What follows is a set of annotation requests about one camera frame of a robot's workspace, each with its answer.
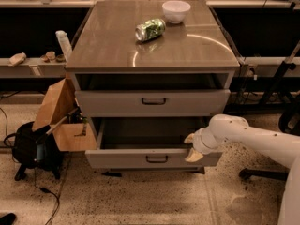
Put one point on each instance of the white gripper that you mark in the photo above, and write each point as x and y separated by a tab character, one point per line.
200	144

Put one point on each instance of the grey drawer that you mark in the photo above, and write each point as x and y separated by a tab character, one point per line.
152	103
147	144

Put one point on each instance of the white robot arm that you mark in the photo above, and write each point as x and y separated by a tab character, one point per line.
281	147

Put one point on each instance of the grey top drawer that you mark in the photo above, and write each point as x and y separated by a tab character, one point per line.
152	103

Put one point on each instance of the grey drawer cabinet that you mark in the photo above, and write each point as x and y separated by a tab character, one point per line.
190	56

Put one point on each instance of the green soda can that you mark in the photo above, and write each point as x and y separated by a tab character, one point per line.
149	30

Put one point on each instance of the black stand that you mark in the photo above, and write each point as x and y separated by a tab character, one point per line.
285	65

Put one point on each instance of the white bowl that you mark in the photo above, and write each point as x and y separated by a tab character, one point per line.
175	11

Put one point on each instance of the black bag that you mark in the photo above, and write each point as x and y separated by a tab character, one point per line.
36	149

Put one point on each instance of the white plastic bottle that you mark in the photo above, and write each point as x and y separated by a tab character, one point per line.
64	43

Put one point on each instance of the small round brown object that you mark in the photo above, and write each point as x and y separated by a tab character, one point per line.
50	55

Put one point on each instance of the beige stone object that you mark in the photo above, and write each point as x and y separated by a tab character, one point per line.
16	59

